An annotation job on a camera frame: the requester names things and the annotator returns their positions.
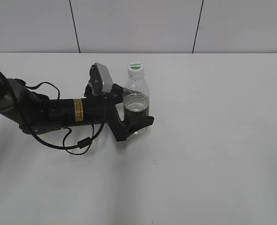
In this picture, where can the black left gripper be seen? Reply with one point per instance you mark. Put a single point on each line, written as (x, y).
(102, 109)

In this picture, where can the clear plastic water bottle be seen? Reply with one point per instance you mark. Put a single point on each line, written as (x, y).
(136, 96)

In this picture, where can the white green bottle cap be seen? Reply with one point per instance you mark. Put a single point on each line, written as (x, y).
(136, 68)

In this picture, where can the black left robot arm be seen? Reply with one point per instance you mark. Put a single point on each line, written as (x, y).
(37, 113)

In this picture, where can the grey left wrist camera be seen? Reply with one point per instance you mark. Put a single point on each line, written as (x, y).
(100, 79)

